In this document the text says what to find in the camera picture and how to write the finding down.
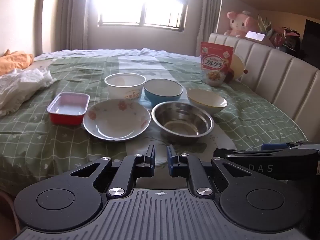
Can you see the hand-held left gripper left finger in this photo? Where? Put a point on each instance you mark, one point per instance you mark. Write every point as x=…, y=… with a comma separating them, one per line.
x=150, y=158

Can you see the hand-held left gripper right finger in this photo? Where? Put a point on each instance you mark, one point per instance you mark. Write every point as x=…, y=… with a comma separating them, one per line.
x=171, y=160

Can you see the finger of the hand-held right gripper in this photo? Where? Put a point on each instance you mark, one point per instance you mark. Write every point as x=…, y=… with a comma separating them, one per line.
x=221, y=152
x=273, y=146

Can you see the stainless steel bowl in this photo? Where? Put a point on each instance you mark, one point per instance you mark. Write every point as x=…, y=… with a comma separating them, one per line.
x=182, y=122

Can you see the floral white plate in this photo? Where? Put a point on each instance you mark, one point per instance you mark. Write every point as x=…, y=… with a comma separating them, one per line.
x=115, y=123

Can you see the cream yellow bowl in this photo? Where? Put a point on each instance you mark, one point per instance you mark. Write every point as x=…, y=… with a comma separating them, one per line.
x=205, y=100

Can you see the blue bowl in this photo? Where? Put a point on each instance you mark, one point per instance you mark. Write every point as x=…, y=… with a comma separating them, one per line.
x=162, y=91

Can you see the white paper bowl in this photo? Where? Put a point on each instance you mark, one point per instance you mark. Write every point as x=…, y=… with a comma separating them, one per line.
x=125, y=91

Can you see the red rectangular tray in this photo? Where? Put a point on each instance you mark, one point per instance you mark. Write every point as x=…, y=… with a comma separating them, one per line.
x=67, y=106

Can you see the green checked bedsheet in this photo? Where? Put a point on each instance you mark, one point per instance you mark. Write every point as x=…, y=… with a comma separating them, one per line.
x=250, y=120

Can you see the yellow round plush toy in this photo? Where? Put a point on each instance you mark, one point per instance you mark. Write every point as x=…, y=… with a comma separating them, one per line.
x=237, y=66

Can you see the red cereal bag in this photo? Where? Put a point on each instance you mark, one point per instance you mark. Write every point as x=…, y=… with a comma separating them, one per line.
x=216, y=62

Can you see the dark flower bouquet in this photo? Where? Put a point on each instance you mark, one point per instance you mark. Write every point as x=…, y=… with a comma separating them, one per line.
x=287, y=38

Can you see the black monitor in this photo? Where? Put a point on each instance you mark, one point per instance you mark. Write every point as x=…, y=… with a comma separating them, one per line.
x=311, y=42

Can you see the white box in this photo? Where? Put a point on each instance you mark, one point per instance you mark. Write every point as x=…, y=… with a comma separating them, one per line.
x=255, y=36

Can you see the green potted plant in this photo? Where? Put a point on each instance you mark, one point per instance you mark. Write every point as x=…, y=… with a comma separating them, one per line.
x=265, y=26

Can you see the pink plush toy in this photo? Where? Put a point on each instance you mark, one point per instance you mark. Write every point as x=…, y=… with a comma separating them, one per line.
x=240, y=23

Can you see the grey curtain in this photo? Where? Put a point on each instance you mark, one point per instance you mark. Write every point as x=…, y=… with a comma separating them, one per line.
x=70, y=15
x=205, y=17

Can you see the white lace cloth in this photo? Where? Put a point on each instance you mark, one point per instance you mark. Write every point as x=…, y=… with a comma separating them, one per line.
x=20, y=87

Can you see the window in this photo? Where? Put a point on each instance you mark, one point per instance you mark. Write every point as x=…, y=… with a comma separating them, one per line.
x=142, y=2

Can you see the orange cloth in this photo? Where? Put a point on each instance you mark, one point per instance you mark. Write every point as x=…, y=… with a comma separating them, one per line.
x=15, y=61

